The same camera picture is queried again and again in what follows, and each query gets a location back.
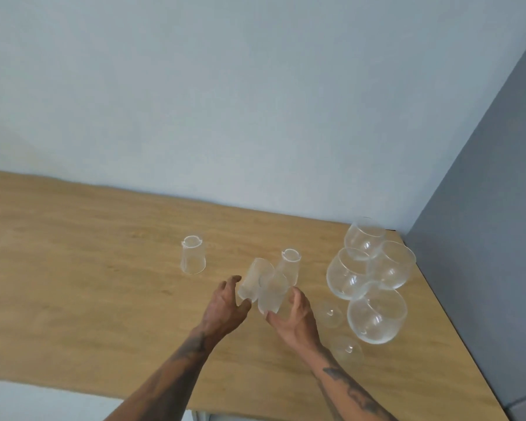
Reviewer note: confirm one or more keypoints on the person's left hand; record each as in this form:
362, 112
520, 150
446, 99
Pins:
223, 309

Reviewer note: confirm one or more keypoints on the person's right hand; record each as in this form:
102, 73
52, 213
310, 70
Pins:
299, 326

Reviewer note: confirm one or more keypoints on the person's right thumb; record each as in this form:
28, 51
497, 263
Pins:
275, 320

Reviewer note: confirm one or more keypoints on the person's left thumb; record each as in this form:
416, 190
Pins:
243, 307

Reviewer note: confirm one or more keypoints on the clear glass tumbler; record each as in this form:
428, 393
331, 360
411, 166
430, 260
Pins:
271, 295
253, 276

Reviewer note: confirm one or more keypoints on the person's left forearm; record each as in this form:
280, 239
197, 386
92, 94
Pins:
171, 381

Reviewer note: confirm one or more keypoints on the person's right forearm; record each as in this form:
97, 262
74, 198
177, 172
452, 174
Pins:
348, 385

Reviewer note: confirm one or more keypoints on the small clear glass carafe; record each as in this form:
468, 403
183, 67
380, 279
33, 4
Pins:
290, 263
193, 256

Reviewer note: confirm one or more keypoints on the round clear wine glass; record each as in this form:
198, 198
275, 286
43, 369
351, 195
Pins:
344, 276
392, 265
377, 317
364, 238

